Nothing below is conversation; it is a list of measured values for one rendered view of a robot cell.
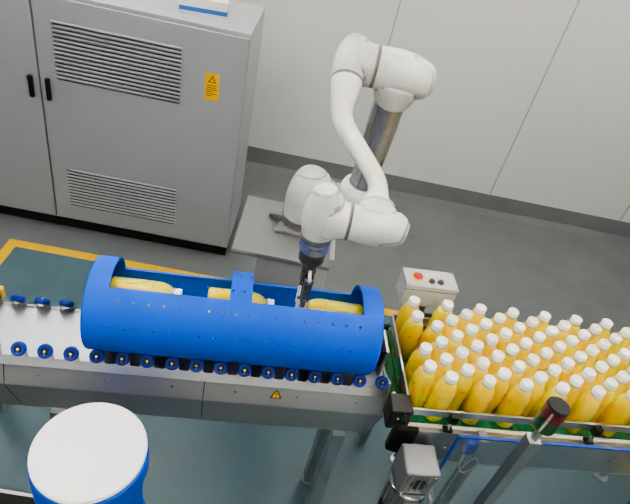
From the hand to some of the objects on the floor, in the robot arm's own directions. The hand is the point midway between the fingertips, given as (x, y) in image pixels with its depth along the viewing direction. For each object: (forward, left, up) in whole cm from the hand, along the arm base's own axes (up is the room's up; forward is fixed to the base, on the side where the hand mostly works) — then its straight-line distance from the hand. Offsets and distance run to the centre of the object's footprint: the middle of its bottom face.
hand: (301, 299), depth 171 cm
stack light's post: (+20, +77, -118) cm, 142 cm away
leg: (-13, +24, -119) cm, 122 cm away
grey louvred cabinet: (-159, -167, -121) cm, 260 cm away
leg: (+1, +27, -119) cm, 122 cm away
